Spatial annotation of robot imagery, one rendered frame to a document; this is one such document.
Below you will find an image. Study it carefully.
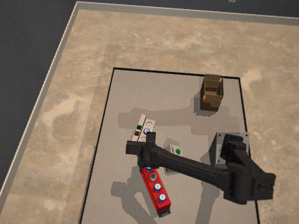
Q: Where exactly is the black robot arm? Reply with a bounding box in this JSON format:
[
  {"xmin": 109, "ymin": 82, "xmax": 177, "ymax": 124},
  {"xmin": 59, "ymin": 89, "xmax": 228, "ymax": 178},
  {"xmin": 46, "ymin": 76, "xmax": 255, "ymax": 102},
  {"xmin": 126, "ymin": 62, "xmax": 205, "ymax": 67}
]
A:
[{"xmin": 126, "ymin": 132, "xmax": 276, "ymax": 205}]

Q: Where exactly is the grey key housing with blue and green keys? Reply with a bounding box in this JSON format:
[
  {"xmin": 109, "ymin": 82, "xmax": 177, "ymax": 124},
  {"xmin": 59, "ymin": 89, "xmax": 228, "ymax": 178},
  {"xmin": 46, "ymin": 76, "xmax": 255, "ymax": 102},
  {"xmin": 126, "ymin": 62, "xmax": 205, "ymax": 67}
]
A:
[{"xmin": 165, "ymin": 144, "xmax": 183, "ymax": 173}]

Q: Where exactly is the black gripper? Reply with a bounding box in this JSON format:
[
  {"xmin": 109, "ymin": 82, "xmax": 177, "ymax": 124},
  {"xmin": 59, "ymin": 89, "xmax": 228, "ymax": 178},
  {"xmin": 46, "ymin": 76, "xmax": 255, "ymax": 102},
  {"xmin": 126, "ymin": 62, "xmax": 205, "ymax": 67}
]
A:
[{"xmin": 138, "ymin": 157, "xmax": 159, "ymax": 169}]

